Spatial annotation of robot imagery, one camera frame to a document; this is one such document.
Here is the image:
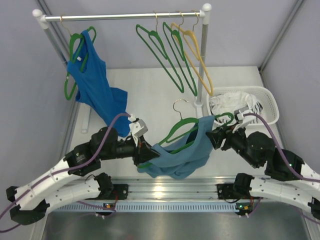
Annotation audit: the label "light blue tank top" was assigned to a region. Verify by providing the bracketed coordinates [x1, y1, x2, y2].
[137, 115, 215, 180]

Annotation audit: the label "green hanger with blue top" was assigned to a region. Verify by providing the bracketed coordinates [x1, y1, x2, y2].
[60, 14, 97, 101]

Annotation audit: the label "white clothes in basket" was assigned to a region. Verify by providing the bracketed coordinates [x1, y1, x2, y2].
[209, 91, 258, 106]

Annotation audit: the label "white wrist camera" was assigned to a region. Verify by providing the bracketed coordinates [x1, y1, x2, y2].
[128, 114, 148, 146]
[232, 106, 256, 133]

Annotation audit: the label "white plastic laundry basket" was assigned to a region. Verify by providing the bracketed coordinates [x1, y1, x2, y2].
[206, 86, 279, 126]

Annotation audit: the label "silver clothes rack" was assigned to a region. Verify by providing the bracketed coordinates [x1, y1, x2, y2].
[32, 0, 212, 118]

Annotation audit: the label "striped garment in basket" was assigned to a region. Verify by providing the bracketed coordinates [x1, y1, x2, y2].
[209, 101, 263, 125]

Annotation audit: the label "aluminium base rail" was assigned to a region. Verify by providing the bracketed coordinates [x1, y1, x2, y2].
[42, 176, 311, 213]

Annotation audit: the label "yellow hanger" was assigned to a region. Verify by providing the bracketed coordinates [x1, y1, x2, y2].
[170, 10, 214, 97]

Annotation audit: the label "royal blue tank top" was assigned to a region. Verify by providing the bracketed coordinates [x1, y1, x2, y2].
[67, 30, 128, 126]

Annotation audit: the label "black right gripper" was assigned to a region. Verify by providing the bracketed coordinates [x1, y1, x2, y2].
[205, 120, 260, 168]

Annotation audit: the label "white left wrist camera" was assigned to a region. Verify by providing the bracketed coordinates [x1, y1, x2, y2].
[128, 114, 148, 146]

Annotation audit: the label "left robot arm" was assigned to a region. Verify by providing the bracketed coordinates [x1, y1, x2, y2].
[6, 127, 160, 226]

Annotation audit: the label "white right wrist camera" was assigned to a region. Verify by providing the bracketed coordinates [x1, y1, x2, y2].
[232, 106, 256, 133]

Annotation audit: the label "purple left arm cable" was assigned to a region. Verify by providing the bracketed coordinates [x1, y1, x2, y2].
[0, 112, 133, 232]

